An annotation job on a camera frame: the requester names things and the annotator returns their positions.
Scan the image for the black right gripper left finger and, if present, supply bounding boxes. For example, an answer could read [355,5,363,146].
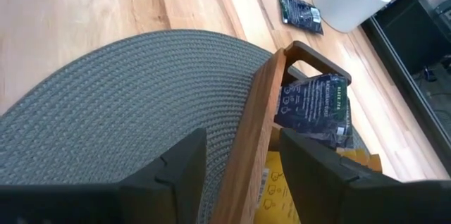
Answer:
[0,127,208,224]

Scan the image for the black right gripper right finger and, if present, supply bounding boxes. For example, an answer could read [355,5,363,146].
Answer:
[279,127,451,224]

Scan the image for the round grey woven placemat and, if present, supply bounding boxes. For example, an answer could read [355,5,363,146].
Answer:
[0,29,307,224]

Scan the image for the dark blue tea packet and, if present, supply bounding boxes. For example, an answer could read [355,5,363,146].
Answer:
[277,0,324,36]
[273,73,355,149]

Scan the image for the white plant pot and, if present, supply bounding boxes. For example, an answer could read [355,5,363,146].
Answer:
[311,0,393,34]

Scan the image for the wooden tea organizer box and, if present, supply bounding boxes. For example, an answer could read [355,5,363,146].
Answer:
[209,39,353,224]

